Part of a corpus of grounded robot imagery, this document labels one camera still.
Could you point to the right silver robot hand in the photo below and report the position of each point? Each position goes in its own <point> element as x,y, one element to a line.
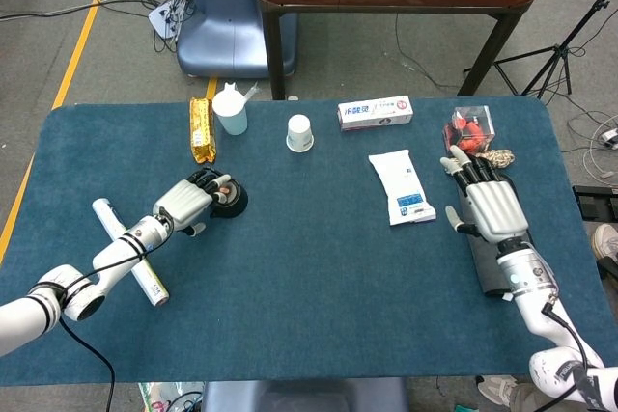
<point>495,209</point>

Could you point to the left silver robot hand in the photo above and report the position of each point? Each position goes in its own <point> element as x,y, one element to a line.
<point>186,202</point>

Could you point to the black teapot lid orange knob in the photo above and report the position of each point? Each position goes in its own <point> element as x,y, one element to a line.
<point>234,192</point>

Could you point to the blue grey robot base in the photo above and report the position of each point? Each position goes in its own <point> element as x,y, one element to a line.
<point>227,21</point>

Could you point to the dark grey folded cloth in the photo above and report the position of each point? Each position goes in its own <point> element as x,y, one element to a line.
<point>487,267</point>

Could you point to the gold foil tea package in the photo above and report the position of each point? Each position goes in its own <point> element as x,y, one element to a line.
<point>202,132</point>

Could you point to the clear box with red items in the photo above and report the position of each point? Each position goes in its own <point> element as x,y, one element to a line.
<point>470,129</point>

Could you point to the light blue plastic cup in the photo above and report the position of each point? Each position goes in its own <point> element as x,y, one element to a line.
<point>232,118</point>

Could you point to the white plastic bag package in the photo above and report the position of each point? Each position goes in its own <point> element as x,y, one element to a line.
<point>403,180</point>

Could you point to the black foot pedal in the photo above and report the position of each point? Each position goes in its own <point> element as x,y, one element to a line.
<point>596,202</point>

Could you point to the grey sneaker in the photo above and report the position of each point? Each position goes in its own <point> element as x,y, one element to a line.
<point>606,240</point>
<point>497,390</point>

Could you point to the translucent plastic stick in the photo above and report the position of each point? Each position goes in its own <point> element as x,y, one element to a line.
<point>251,91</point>

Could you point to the white paper cup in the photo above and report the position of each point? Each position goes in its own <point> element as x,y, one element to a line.
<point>299,134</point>

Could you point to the blue carpet table mat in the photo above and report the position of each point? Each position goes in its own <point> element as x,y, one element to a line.
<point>314,262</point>

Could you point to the white pink toothpaste box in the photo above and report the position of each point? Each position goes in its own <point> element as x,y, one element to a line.
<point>374,115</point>

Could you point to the black tripod stand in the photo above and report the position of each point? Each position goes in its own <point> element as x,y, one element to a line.
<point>557,52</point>

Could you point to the white power strip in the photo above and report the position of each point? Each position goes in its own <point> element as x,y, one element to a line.
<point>161,19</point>

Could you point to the beige trouser leg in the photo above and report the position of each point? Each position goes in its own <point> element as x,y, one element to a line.
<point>526,400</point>

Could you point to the colourful printed bag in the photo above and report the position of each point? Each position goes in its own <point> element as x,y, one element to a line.
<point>164,397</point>

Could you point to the dark blue robot torso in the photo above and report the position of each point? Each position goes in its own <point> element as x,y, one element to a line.
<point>304,395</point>

